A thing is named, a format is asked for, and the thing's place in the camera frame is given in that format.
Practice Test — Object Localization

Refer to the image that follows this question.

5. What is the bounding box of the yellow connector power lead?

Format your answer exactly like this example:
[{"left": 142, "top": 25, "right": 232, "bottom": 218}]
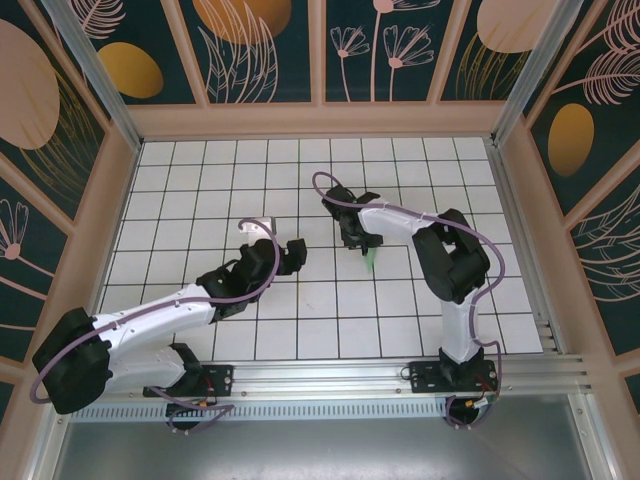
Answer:
[
  {"left": 464, "top": 374, "right": 501, "bottom": 409},
  {"left": 167, "top": 397, "right": 221, "bottom": 414}
]

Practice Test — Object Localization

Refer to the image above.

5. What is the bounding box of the grey metal panel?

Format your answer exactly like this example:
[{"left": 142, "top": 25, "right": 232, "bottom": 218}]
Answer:
[{"left": 42, "top": 394, "right": 609, "bottom": 480}]

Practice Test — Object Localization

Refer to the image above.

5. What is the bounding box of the long aluminium mounting rail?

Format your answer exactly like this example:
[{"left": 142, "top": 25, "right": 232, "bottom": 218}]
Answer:
[{"left": 47, "top": 353, "right": 599, "bottom": 401}]

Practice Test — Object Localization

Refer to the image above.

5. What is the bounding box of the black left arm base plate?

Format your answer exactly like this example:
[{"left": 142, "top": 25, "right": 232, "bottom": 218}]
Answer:
[{"left": 143, "top": 363, "right": 235, "bottom": 399}]

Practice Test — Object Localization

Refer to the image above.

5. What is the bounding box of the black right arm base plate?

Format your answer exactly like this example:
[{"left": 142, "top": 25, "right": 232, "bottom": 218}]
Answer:
[{"left": 408, "top": 359, "right": 499, "bottom": 396}]

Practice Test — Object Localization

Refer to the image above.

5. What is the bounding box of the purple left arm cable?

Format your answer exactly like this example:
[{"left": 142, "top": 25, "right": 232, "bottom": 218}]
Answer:
[{"left": 30, "top": 218, "right": 280, "bottom": 436}]

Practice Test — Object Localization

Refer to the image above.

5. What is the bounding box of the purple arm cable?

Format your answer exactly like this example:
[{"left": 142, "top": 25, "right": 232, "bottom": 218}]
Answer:
[
  {"left": 30, "top": 218, "right": 280, "bottom": 436},
  {"left": 312, "top": 172, "right": 504, "bottom": 431}
]

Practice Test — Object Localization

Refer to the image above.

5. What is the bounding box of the grey slotted cable duct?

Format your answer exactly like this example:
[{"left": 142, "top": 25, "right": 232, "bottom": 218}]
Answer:
[{"left": 69, "top": 403, "right": 451, "bottom": 422}]

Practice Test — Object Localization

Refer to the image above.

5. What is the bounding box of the aluminium side rail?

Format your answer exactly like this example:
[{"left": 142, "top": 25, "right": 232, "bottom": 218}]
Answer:
[{"left": 487, "top": 137, "right": 569, "bottom": 357}]

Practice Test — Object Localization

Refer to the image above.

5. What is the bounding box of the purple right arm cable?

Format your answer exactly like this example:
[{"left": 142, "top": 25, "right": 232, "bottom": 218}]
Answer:
[{"left": 312, "top": 172, "right": 504, "bottom": 431}]

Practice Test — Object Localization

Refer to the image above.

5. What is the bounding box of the aluminium frame post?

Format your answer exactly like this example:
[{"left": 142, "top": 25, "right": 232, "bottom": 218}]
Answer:
[
  {"left": 492, "top": 0, "right": 585, "bottom": 146},
  {"left": 39, "top": 0, "right": 144, "bottom": 151}
]

